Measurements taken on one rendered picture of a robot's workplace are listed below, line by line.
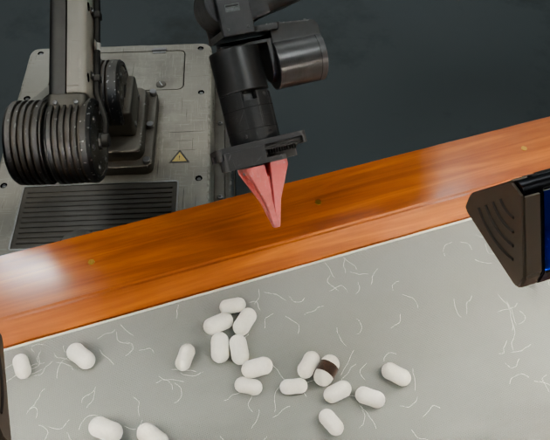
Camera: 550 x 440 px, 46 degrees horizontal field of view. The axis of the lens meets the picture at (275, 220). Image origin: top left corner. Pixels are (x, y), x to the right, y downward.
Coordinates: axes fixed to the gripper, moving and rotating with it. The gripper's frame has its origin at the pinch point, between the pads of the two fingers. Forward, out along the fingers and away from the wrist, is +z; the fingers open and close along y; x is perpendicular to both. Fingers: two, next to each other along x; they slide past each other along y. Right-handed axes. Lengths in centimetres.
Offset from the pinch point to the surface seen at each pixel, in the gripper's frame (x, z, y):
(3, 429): -31.7, 5.1, -25.2
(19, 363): 4.5, 8.8, -31.7
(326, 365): -3.3, 17.0, 1.2
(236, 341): 0.8, 12.5, -7.7
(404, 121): 120, -9, 71
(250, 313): 2.8, 10.3, -5.1
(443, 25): 146, -39, 106
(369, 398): -6.1, 21.1, 4.3
